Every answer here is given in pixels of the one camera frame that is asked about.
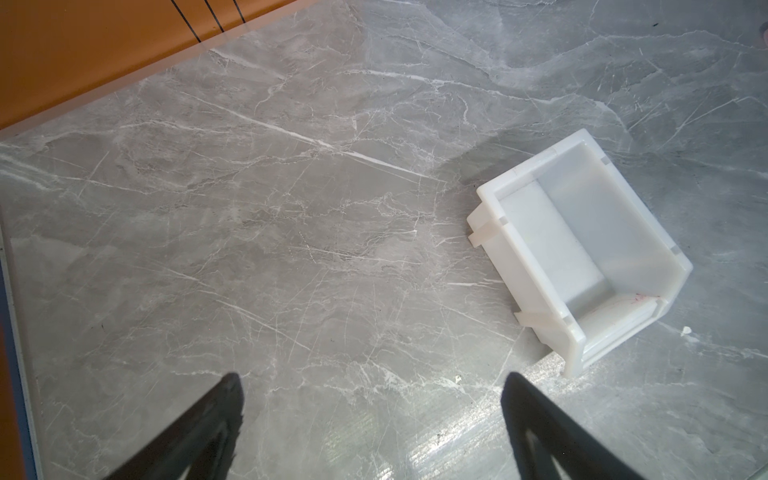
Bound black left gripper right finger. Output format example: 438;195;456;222
500;372;641;479

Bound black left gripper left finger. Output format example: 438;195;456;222
108;372;244;479

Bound white plastic storage bin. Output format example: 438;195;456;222
467;130;693;378

